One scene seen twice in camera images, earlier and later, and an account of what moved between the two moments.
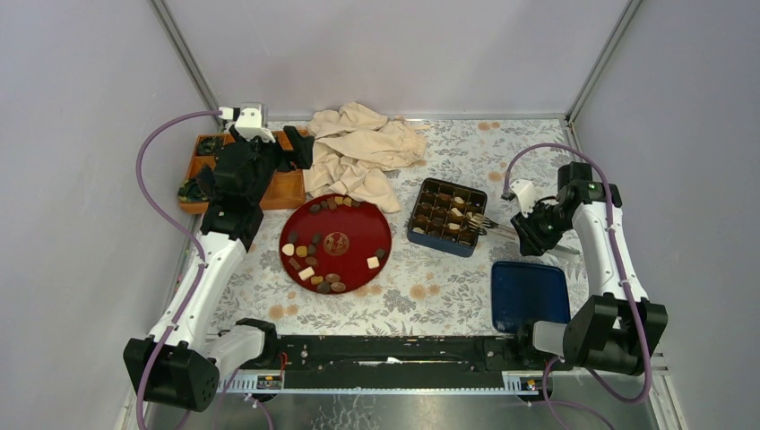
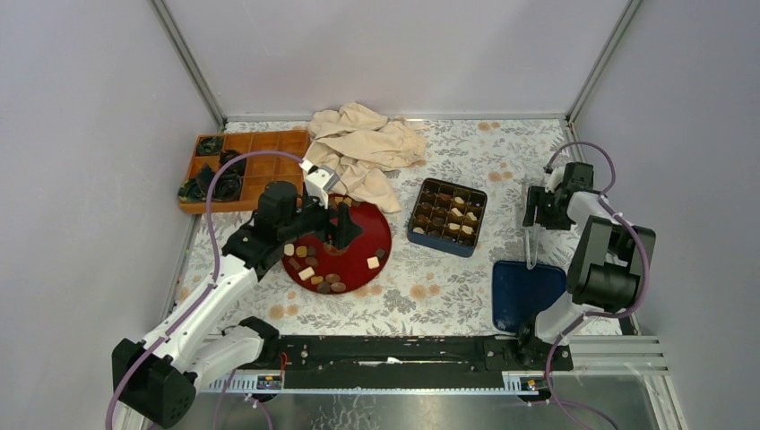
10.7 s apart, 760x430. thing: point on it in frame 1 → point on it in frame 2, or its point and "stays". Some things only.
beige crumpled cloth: x=353 y=146 stays
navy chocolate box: x=440 y=214 stays
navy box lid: x=522 y=294 stays
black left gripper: x=301 y=147 → x=347 y=229
